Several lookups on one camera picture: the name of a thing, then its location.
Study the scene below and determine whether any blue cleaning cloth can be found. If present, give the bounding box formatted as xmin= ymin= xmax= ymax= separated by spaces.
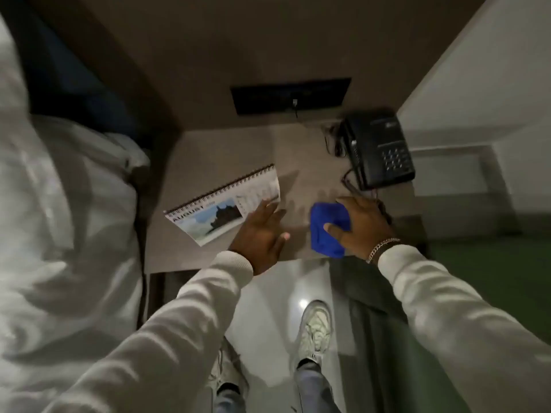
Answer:
xmin=310 ymin=202 xmax=352 ymax=259

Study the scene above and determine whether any silver chain bracelet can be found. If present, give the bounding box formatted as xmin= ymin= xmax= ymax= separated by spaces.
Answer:
xmin=365 ymin=238 xmax=401 ymax=265

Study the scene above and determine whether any blue jeans left leg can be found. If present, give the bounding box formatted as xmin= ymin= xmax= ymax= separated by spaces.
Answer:
xmin=213 ymin=383 xmax=247 ymax=413

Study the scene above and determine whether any white left sneaker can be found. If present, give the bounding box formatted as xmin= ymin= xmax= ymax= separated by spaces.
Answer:
xmin=208 ymin=339 xmax=249 ymax=397

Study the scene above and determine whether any blue jeans right leg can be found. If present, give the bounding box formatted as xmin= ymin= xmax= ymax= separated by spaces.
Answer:
xmin=294 ymin=360 xmax=342 ymax=413

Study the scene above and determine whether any white sneaker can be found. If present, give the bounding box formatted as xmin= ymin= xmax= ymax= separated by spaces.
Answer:
xmin=208 ymin=339 xmax=249 ymax=397
xmin=296 ymin=299 xmax=333 ymax=367

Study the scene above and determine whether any white right sneaker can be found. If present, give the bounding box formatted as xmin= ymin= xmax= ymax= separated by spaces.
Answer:
xmin=296 ymin=299 xmax=333 ymax=367

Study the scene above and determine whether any person's right forearm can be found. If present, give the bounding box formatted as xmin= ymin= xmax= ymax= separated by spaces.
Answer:
xmin=377 ymin=243 xmax=551 ymax=413

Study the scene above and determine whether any person's left hand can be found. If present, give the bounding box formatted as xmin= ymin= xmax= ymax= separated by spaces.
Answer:
xmin=228 ymin=198 xmax=290 ymax=277

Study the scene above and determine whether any black wall socket panel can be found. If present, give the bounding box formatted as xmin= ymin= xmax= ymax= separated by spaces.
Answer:
xmin=230 ymin=77 xmax=352 ymax=117

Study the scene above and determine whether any person's right hand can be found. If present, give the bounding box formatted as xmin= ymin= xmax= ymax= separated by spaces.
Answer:
xmin=323 ymin=196 xmax=397 ymax=260

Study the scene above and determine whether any blue jeans leg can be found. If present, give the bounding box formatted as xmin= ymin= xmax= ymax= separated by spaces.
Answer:
xmin=294 ymin=360 xmax=342 ymax=413
xmin=213 ymin=383 xmax=247 ymax=413

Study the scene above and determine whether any spiral-bound desk calendar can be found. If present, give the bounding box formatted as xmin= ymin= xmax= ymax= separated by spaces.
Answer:
xmin=164 ymin=163 xmax=281 ymax=247

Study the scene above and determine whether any dark padded headboard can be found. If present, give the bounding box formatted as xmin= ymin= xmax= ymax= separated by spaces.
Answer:
xmin=0 ymin=0 xmax=181 ymax=147

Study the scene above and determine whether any black telephone cable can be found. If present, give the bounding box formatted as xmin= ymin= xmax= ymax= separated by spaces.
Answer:
xmin=324 ymin=124 xmax=390 ymax=211

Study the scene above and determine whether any white bed duvet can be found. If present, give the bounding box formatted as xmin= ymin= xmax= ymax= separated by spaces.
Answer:
xmin=0 ymin=15 xmax=152 ymax=413

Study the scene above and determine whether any person's left forearm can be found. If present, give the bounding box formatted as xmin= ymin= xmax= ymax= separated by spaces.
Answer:
xmin=43 ymin=249 xmax=255 ymax=413

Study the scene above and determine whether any brown bedside table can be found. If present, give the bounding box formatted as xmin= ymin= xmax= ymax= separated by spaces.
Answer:
xmin=143 ymin=123 xmax=428 ymax=276

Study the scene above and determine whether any black desk telephone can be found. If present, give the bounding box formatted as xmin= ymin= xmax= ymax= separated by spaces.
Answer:
xmin=339 ymin=113 xmax=416 ymax=192

